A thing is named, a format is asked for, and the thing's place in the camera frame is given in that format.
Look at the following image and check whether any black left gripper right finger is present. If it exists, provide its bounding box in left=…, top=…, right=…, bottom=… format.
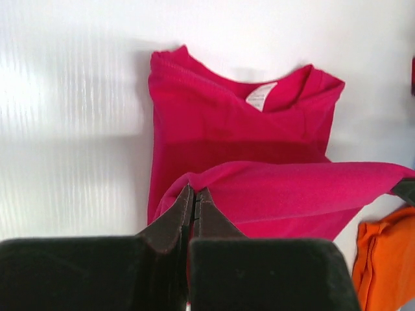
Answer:
left=189, top=189, right=360, bottom=310

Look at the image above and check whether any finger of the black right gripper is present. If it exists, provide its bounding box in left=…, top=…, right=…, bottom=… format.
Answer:
left=392, top=178, right=415, bottom=206

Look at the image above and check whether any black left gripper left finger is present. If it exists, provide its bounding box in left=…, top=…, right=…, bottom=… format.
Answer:
left=1, top=186, right=195, bottom=310

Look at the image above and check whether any magenta t-shirt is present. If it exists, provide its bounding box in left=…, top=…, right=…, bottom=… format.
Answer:
left=147, top=45, right=415, bottom=307

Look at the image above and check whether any folded orange t-shirt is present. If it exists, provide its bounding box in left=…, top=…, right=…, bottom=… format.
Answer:
left=352, top=207, right=414, bottom=311

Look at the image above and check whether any red t-shirt in pile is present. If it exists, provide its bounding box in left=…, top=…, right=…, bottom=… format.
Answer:
left=410, top=56, right=415, bottom=97

